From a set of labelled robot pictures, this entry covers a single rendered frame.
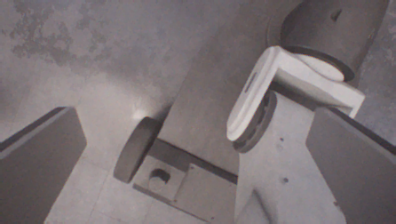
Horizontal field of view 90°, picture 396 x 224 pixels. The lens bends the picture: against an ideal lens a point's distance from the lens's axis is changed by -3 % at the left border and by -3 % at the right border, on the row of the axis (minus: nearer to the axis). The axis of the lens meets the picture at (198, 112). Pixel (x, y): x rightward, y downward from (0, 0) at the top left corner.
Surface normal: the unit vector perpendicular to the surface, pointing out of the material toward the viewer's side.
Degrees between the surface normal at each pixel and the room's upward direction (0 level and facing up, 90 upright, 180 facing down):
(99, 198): 0
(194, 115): 0
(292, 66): 0
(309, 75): 23
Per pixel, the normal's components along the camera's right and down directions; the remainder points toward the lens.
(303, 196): 0.38, -0.68
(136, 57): 0.01, 0.11
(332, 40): -0.28, -0.06
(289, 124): 0.31, -0.52
